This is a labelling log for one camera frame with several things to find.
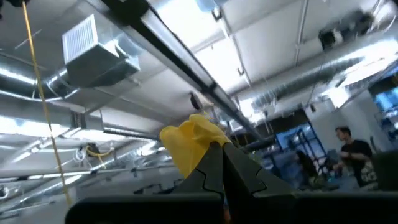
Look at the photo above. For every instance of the long ceiling light bar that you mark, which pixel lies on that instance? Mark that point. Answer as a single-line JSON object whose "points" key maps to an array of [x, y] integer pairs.
{"points": [[186, 65]]}

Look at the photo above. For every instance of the silver ventilation duct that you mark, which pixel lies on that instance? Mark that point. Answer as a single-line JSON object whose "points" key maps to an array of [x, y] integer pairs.
{"points": [[18, 81]]}

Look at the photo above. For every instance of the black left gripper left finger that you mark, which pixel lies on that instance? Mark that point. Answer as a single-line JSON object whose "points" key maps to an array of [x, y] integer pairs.
{"points": [[211, 174]]}

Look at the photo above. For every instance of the blue storage rack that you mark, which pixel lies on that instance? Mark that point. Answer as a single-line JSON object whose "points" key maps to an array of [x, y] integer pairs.
{"points": [[298, 143]]}

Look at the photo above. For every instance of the silver flexible duct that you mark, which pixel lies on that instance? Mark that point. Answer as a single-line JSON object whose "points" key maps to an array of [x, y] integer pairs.
{"points": [[304, 81]]}

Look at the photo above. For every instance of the yellow tulip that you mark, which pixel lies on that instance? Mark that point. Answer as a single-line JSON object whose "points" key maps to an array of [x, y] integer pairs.
{"points": [[186, 140]]}

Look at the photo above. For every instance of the metal air vent box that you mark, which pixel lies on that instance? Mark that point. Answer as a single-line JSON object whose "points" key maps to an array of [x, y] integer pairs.
{"points": [[93, 53]]}

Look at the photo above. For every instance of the person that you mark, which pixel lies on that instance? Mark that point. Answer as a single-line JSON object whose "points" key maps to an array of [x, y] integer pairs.
{"points": [[354, 152]]}

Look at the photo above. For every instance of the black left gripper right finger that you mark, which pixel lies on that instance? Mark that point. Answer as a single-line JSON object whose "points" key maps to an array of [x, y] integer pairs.
{"points": [[242, 177]]}

